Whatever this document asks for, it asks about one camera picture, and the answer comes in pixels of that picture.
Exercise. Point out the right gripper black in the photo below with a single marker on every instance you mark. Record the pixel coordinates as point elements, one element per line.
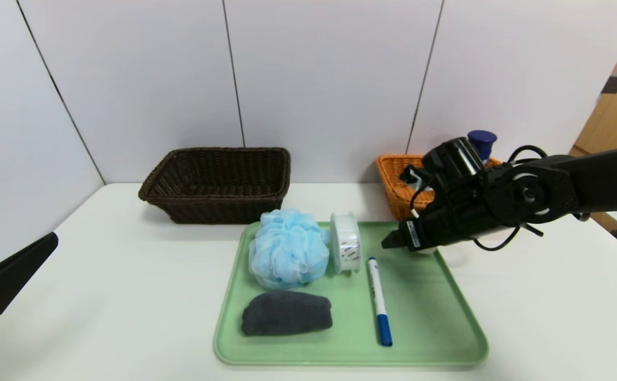
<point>413,234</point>

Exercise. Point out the white tape roll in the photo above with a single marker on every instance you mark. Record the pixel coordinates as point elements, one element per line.
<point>345,241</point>

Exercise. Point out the blue and white marker pen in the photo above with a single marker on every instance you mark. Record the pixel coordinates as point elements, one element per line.
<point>379,296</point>

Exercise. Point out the light blue bath loofah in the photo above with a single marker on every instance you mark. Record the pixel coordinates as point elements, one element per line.
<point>287,251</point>

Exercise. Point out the white bottle with blue cap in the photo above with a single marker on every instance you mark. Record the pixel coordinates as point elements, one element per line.
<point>482,142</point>

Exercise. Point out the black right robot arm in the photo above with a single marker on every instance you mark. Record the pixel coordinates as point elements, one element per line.
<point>605,180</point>

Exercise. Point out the orange wicker basket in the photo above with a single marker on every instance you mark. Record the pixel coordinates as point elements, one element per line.
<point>393,185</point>

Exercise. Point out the dark brown wicker basket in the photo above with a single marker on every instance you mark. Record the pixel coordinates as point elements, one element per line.
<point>218,209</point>

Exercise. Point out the light green plastic tray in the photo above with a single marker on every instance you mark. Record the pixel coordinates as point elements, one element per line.
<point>425,317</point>

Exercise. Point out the dark grey rolled towel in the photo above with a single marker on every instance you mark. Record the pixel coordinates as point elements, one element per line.
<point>287,314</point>

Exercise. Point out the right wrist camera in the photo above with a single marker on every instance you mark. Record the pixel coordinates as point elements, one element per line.
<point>419,180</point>

